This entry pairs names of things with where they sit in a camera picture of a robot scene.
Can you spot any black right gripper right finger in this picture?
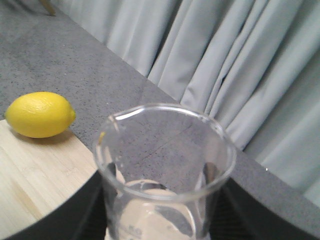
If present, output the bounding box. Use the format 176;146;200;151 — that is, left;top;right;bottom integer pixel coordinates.
209;179;319;240

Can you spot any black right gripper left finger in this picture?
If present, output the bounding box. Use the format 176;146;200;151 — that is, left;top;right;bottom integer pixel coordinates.
6;172;107;240

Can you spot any clear glass beaker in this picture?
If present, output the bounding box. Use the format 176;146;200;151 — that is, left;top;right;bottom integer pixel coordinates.
93;103;237;240

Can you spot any light wooden cutting board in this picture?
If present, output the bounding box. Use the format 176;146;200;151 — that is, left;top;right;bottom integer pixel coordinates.
0;120;97;239

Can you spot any yellow lemon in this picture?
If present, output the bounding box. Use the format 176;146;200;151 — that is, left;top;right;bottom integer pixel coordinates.
4;91;76;138

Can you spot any grey pleated curtain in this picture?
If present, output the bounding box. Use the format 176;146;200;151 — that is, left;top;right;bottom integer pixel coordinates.
54;0;320;205

